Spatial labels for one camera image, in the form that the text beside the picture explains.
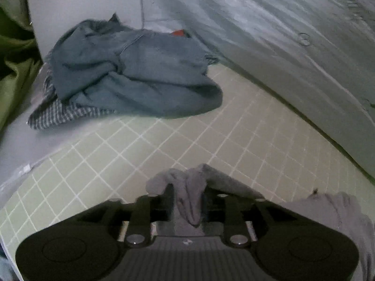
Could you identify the blue denim garment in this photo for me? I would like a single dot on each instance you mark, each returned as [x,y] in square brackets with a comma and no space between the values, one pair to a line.
[106,65]

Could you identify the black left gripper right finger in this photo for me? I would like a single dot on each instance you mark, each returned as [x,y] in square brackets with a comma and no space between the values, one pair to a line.
[215,213]

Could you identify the grey fleece hoodie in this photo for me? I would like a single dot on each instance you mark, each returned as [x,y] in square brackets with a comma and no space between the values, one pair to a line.
[341,212]

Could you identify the light grey carrot-print duvet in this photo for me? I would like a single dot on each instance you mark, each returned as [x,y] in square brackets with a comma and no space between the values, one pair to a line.
[318,55]

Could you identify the checkered grey white cloth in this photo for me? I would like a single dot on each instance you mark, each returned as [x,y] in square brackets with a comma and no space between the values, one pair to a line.
[54,112]

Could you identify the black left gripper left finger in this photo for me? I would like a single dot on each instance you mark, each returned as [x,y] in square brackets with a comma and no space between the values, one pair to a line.
[153,209]

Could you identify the olive green fabric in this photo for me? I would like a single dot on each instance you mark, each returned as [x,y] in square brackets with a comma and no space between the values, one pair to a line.
[20,58]

